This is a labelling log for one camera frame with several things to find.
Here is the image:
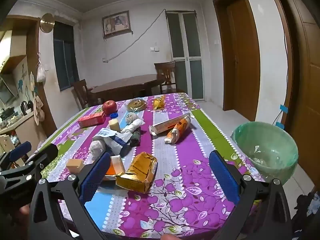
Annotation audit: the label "dark window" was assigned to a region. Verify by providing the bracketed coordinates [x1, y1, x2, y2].
[53, 21, 80, 92]

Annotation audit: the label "brown snack packet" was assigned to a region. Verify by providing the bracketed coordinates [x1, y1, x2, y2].
[127, 98, 147, 112]

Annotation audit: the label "dark wooden chair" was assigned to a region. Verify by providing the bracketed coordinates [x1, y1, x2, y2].
[154, 61, 184, 94]
[71, 79, 93, 110]

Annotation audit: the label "pale patterned cloth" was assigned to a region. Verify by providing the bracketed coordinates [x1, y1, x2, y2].
[307, 196, 320, 215]

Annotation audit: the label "white glass door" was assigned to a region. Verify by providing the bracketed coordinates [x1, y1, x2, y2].
[165, 10, 205, 102]

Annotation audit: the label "brown wooden door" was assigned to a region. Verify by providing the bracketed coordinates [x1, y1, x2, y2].
[213, 0, 261, 122]

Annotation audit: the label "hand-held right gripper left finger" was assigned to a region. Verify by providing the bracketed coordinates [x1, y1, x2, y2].
[29, 152, 112, 240]

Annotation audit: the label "red carton box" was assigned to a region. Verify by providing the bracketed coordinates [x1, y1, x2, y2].
[77, 112, 106, 128]

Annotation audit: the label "grey crumpled tissue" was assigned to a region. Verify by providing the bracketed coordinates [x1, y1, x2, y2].
[89, 140, 107, 158]
[125, 112, 139, 125]

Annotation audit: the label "bin with green bag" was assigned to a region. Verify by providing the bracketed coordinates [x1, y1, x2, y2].
[230, 121, 299, 183]

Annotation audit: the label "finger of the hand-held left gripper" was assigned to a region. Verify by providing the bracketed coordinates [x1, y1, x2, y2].
[0, 141, 32, 171]
[0, 144, 59, 184]

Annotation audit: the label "long white orange box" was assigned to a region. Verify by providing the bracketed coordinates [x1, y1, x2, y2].
[149, 113, 191, 136]

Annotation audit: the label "black cable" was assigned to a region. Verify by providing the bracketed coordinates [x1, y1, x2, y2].
[272, 37, 290, 127]

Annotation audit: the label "dark clothes pile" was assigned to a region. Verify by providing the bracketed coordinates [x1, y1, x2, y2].
[295, 191, 320, 230]

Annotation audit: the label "dark green bundle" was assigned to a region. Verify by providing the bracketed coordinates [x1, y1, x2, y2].
[129, 129, 142, 147]

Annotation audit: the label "small orange white box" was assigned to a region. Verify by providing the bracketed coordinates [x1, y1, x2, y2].
[104, 155, 125, 181]

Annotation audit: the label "pale yellow block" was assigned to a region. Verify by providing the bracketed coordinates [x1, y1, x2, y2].
[108, 119, 121, 131]

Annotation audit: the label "white blue wipes packet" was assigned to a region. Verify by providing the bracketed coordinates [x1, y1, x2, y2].
[92, 127, 133, 155]

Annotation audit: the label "orange snack bag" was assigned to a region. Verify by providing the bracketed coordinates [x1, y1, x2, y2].
[164, 118, 192, 144]

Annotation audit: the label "tan sponge block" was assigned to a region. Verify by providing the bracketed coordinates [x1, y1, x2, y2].
[66, 158, 85, 173]

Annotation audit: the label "white rolled tissue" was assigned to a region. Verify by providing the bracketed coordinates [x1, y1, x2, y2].
[121, 119, 145, 133]

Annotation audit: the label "framed wall picture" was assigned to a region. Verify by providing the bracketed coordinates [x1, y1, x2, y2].
[102, 10, 132, 39]

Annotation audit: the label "dark wooden table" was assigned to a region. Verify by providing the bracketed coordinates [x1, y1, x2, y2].
[90, 74, 165, 103]

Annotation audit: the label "red apple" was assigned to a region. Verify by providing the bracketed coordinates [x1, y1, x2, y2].
[102, 100, 117, 115]

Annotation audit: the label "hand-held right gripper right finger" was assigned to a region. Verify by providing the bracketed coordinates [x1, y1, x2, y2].
[209, 150, 292, 240]

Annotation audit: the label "round gold wall clock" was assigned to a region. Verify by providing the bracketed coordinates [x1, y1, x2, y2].
[40, 13, 55, 33]

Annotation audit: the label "black kettle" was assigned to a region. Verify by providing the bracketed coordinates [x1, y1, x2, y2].
[20, 100, 34, 115]

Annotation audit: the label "hanging oven mitt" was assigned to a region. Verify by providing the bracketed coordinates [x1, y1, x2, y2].
[32, 95, 45, 125]

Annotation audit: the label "gold foil packet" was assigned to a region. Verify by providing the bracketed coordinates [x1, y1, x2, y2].
[115, 151, 158, 194]

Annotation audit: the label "brown panelled door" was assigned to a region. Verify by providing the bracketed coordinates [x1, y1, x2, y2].
[269, 0, 320, 180]

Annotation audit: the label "hanging white plastic bag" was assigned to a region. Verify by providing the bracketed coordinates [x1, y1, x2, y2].
[36, 52, 47, 83]

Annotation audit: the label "yellow crumpled wrapper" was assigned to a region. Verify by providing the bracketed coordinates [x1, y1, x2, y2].
[152, 95, 166, 110]

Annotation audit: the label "wall cable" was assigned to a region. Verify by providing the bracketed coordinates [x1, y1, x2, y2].
[102, 9, 167, 63]

